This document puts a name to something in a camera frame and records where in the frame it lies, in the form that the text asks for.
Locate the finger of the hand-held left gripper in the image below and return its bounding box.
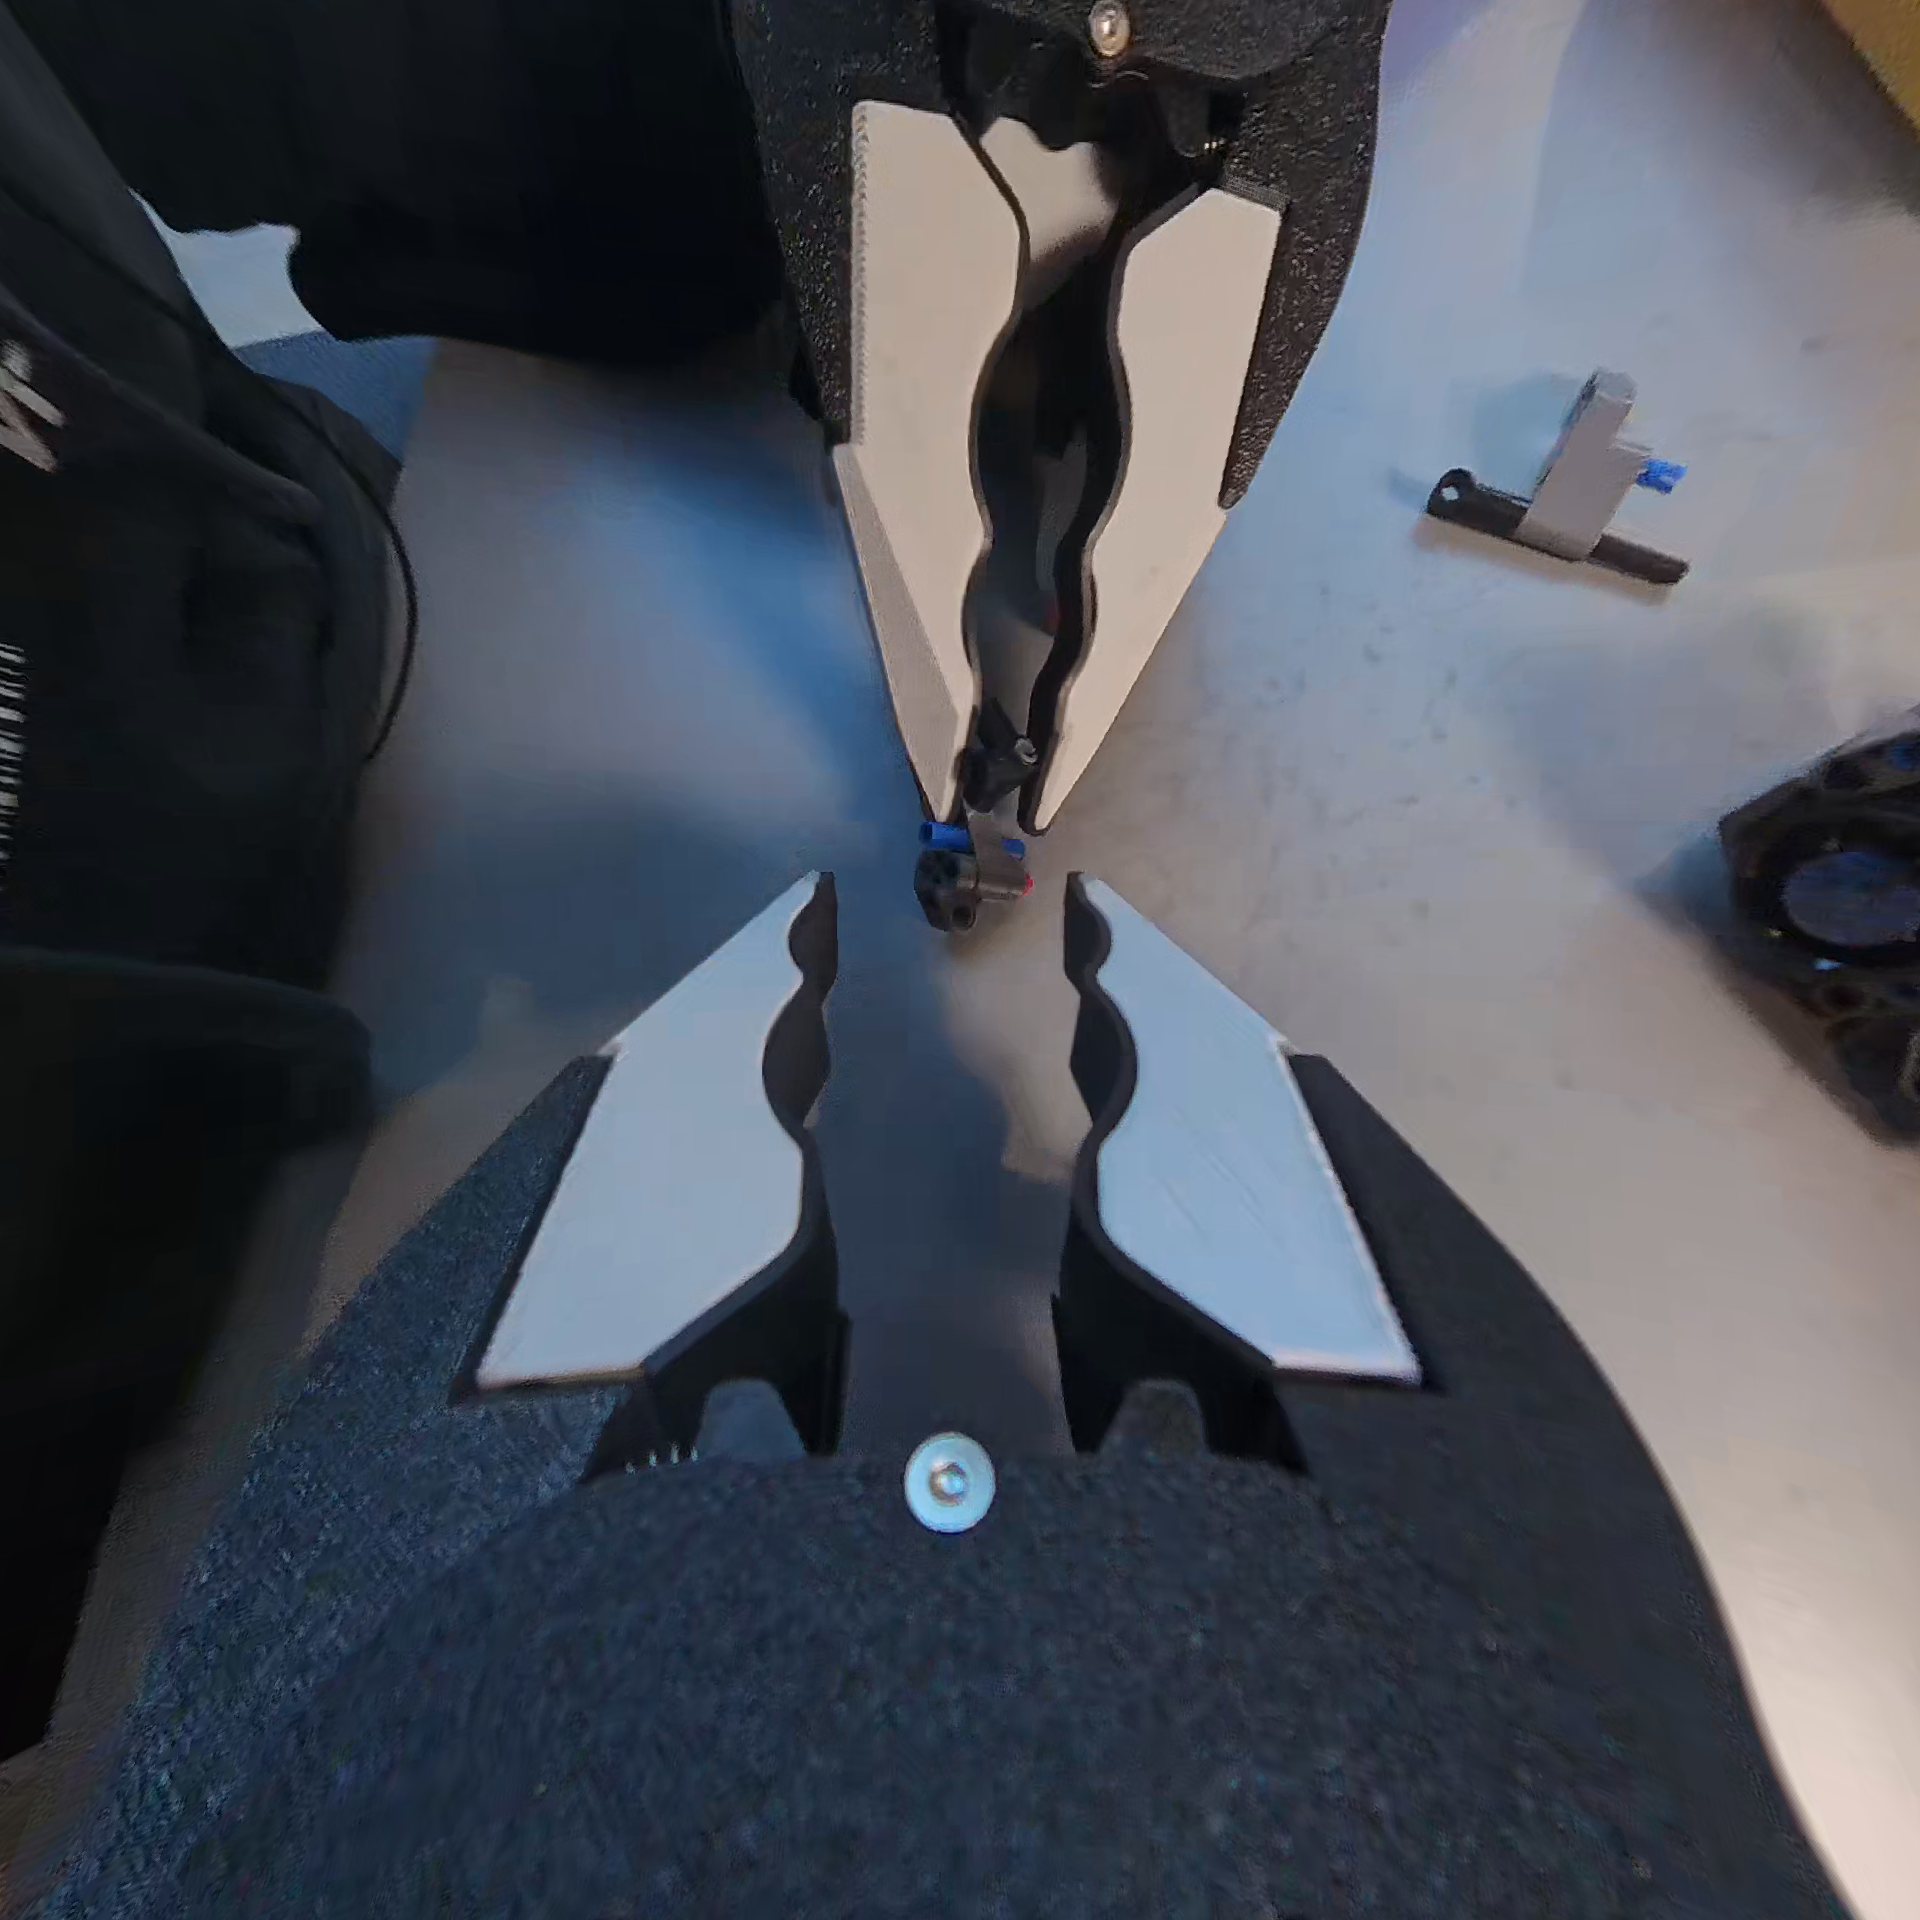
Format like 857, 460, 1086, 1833
830, 99, 1032, 826
1016, 184, 1289, 835

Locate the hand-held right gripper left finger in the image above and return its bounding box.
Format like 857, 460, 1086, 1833
471, 874, 840, 1394

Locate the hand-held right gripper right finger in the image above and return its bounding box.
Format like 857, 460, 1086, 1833
1062, 874, 1423, 1384

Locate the black connector with blue pins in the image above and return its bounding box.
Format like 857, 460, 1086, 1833
918, 698, 1045, 848

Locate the person's left forearm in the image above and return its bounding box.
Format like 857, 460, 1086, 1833
30, 0, 805, 365

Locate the grey desk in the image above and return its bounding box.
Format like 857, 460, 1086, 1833
0, 0, 1920, 1920

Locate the grey beam with black axle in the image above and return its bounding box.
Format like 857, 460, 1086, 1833
1423, 371, 1693, 587

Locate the blue-grey cloth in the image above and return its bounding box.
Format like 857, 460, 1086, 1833
239, 333, 440, 456

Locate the yellow storage bin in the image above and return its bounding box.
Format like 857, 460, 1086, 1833
1821, 0, 1920, 145

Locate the grey twin engine toy assembly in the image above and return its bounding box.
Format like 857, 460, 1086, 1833
1717, 728, 1920, 1149

